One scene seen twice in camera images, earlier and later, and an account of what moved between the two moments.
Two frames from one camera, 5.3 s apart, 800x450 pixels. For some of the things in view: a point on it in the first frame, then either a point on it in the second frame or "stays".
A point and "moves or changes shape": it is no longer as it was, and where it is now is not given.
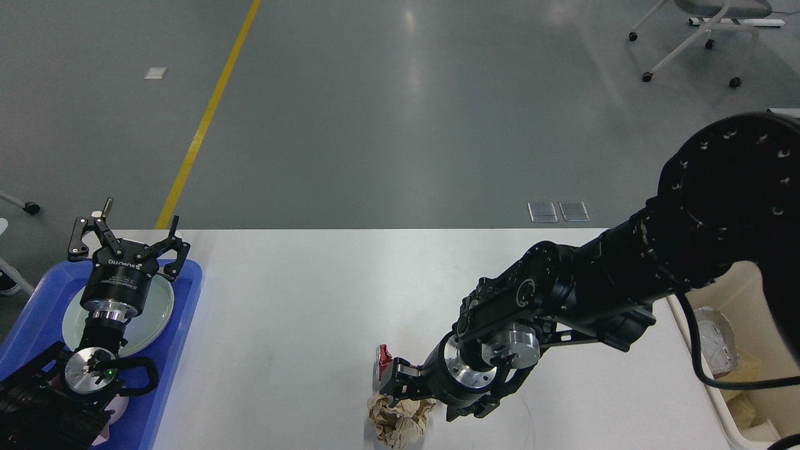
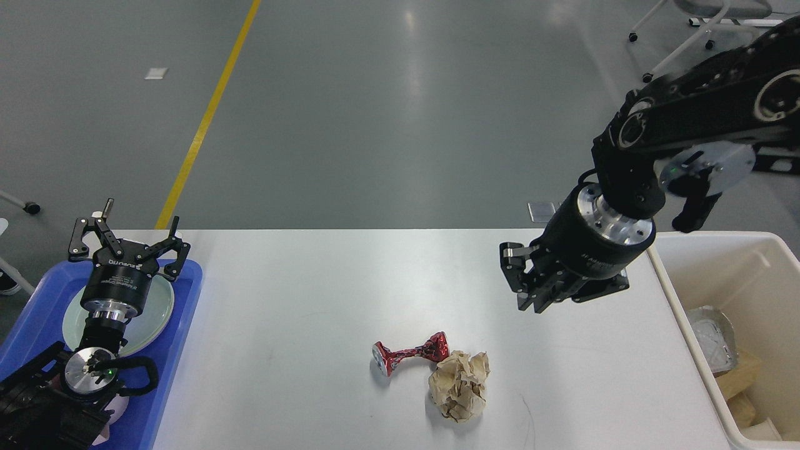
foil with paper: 719,339 stays
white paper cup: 764,432 stays
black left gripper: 117,288 stays
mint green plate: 142,327 stays
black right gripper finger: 406,381 -> 513,257
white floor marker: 155,73 stays
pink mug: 119,405 stays
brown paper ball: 401,425 moves or changes shape
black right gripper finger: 479,408 -> 594,287
